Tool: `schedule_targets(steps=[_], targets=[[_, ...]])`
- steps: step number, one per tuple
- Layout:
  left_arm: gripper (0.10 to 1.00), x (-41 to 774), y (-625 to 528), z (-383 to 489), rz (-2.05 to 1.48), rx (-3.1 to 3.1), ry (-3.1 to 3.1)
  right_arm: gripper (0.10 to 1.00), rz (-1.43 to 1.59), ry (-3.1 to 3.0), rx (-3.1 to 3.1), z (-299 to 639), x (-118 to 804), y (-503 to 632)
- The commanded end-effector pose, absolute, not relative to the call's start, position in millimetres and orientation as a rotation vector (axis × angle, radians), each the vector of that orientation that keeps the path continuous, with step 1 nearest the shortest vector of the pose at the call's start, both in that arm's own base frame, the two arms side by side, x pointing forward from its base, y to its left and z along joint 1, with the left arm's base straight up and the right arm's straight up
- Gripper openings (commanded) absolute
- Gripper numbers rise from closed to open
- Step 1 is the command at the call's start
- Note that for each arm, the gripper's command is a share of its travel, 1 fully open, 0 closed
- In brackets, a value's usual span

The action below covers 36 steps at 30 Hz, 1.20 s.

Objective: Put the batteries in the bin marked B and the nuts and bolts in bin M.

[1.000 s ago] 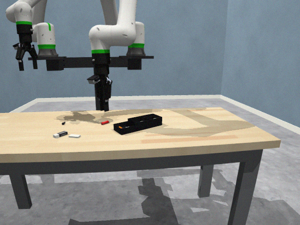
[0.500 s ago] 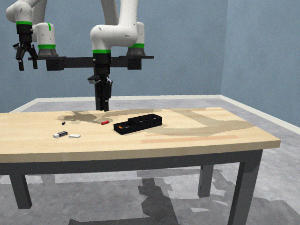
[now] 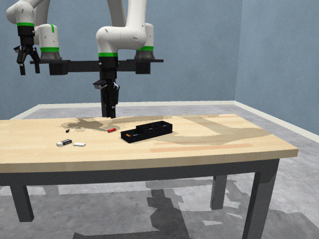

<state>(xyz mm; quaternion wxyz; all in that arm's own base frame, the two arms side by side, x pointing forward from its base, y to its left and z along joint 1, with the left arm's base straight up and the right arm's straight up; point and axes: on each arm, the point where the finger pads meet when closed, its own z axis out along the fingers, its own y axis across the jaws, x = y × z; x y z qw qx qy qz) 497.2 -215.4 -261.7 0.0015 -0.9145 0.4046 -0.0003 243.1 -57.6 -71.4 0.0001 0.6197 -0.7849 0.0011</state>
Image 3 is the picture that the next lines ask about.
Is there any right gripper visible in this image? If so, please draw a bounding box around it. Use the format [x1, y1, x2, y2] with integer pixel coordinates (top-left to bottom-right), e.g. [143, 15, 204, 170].
[16, 36, 40, 75]

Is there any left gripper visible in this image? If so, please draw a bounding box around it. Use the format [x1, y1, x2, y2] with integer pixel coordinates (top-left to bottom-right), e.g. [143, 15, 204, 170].
[101, 69, 120, 119]

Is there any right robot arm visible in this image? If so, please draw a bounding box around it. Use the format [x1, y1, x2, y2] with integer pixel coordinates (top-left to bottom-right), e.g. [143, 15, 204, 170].
[6, 0, 62, 61]

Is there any black eraser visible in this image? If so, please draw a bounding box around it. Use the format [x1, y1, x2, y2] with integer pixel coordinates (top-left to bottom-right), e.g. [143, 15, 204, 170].
[56, 139, 72, 147]

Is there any black rack of three bins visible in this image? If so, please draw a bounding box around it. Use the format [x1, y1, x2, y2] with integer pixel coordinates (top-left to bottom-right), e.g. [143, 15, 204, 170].
[121, 121, 172, 143]

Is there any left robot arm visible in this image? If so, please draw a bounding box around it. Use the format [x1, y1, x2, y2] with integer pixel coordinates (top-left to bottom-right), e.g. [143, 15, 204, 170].
[96, 0, 155, 69]

